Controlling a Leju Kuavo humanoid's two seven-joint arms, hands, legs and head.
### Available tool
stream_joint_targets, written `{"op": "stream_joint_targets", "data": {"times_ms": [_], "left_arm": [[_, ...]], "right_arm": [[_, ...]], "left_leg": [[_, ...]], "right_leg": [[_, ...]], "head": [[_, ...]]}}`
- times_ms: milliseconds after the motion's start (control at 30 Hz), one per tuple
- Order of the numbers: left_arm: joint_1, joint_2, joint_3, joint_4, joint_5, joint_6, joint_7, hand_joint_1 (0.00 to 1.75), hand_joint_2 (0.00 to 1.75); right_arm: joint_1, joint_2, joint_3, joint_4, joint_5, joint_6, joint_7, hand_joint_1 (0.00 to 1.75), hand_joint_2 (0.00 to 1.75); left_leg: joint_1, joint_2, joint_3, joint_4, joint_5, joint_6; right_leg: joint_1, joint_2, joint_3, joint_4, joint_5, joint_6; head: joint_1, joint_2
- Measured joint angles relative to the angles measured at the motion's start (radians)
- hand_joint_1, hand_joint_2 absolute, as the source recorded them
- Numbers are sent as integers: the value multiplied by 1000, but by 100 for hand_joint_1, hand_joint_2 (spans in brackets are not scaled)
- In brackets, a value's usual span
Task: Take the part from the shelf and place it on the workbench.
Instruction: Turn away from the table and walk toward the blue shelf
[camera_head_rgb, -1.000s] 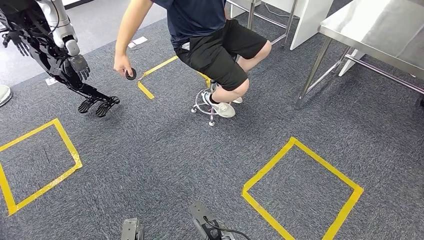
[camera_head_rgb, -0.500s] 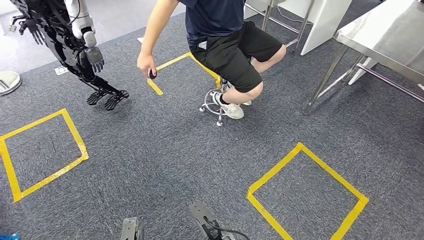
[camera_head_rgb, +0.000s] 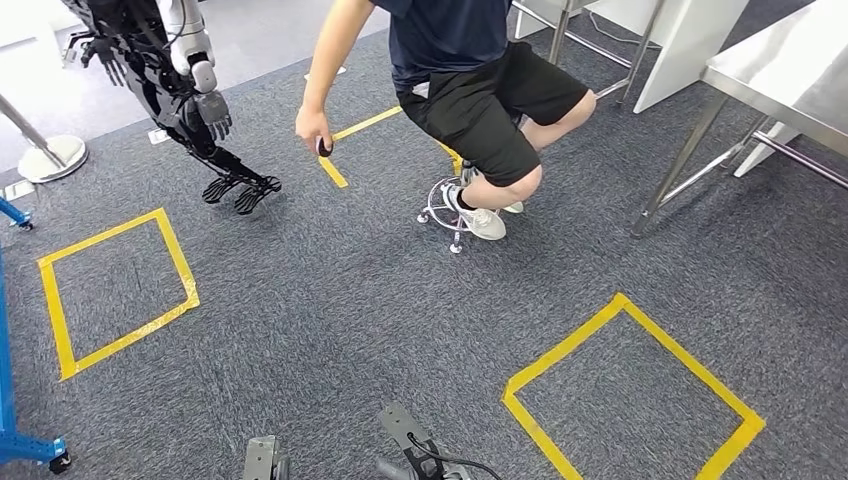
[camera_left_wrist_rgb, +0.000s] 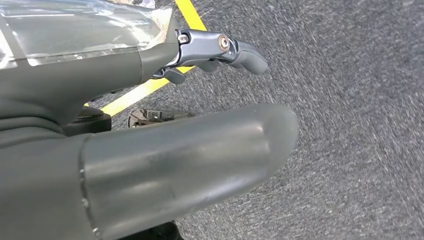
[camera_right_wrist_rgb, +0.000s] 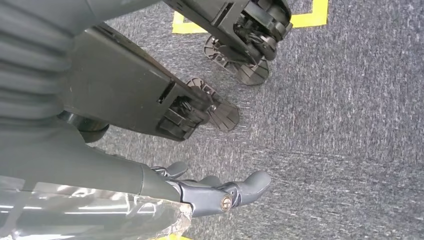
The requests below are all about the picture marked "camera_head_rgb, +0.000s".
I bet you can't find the yellow floor tape outline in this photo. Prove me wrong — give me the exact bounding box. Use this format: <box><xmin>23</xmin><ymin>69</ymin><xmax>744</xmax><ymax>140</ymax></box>
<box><xmin>316</xmin><ymin>104</ymin><xmax>465</xmax><ymax>190</ymax></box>

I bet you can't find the person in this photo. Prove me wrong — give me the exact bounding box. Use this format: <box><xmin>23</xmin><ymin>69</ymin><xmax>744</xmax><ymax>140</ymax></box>
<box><xmin>294</xmin><ymin>0</ymin><xmax>598</xmax><ymax>242</ymax></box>

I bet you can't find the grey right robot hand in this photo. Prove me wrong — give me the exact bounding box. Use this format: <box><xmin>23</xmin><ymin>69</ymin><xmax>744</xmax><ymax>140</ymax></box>
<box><xmin>374</xmin><ymin>457</ymin><xmax>413</xmax><ymax>480</ymax></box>

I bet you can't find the stainless steel workbench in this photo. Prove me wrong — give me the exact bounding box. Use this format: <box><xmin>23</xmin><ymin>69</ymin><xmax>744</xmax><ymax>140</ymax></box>
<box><xmin>632</xmin><ymin>0</ymin><xmax>848</xmax><ymax>240</ymax></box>
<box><xmin>513</xmin><ymin>0</ymin><xmax>664</xmax><ymax>104</ymax></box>

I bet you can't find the blue metal shelf rack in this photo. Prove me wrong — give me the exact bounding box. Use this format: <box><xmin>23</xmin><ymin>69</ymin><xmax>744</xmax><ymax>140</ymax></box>
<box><xmin>0</xmin><ymin>197</ymin><xmax>72</xmax><ymax>476</ymax></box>

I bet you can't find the black and silver humanoid robot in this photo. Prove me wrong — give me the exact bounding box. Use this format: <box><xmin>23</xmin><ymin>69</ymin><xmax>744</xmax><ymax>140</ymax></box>
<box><xmin>61</xmin><ymin>0</ymin><xmax>284</xmax><ymax>217</ymax></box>

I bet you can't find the yellow floor tape square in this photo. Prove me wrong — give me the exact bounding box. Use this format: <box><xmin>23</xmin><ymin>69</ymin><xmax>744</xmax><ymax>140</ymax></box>
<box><xmin>501</xmin><ymin>292</ymin><xmax>768</xmax><ymax>480</ymax></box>
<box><xmin>37</xmin><ymin>207</ymin><xmax>201</xmax><ymax>384</ymax></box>

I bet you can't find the chrome stool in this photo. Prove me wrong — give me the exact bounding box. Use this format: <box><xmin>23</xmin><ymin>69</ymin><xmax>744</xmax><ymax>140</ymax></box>
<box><xmin>415</xmin><ymin>175</ymin><xmax>505</xmax><ymax>256</ymax></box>

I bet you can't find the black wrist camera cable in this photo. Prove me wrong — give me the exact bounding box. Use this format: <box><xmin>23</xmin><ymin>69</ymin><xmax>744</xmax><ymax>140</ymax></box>
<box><xmin>405</xmin><ymin>431</ymin><xmax>506</xmax><ymax>480</ymax></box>

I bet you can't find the chrome stanchion with round base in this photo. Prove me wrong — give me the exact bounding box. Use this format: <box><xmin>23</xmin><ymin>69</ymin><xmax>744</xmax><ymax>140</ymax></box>
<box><xmin>0</xmin><ymin>92</ymin><xmax>89</xmax><ymax>185</ymax></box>

